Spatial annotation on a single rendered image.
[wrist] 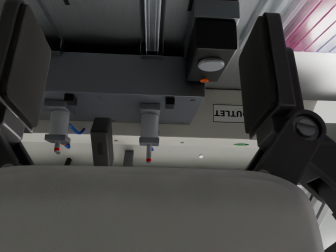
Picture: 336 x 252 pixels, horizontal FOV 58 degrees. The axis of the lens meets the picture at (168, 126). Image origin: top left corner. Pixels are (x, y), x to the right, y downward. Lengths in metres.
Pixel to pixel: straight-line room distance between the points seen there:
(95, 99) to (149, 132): 0.07
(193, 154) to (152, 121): 0.22
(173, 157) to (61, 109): 0.26
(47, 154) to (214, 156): 0.31
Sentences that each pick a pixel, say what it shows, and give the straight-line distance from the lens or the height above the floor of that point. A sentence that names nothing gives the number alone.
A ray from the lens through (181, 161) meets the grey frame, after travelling 0.58.
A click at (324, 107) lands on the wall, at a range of 3.50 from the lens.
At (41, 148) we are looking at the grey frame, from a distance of 0.60.
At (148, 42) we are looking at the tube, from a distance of 0.32.
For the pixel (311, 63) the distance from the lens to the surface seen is 0.43.
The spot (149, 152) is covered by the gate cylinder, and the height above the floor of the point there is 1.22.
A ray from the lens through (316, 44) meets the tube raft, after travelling 0.36.
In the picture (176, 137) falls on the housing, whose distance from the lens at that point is 0.46.
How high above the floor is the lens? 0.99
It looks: 33 degrees up
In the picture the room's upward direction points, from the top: 176 degrees counter-clockwise
